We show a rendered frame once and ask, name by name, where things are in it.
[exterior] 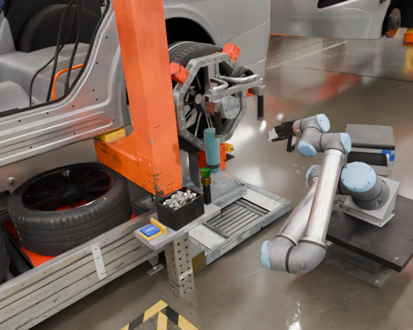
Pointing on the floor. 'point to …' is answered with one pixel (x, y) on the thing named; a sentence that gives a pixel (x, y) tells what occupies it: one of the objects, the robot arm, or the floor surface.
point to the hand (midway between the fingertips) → (270, 140)
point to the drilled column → (179, 265)
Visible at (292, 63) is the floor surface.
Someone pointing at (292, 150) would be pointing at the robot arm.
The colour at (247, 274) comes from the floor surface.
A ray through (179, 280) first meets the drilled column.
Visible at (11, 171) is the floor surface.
